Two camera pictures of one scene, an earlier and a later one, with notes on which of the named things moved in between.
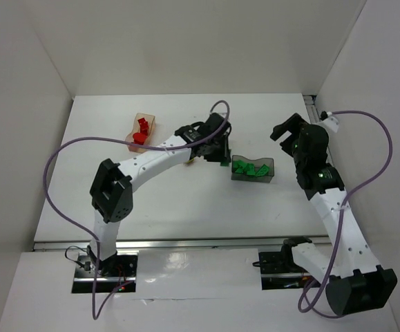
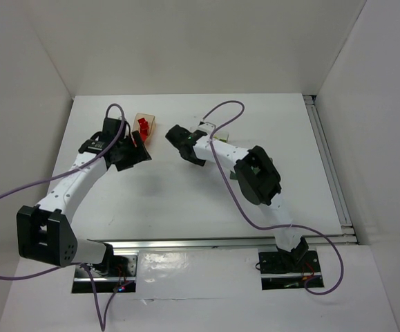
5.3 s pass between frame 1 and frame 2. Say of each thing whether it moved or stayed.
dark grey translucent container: stayed
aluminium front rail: stayed
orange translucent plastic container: stayed
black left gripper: moved
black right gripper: moved
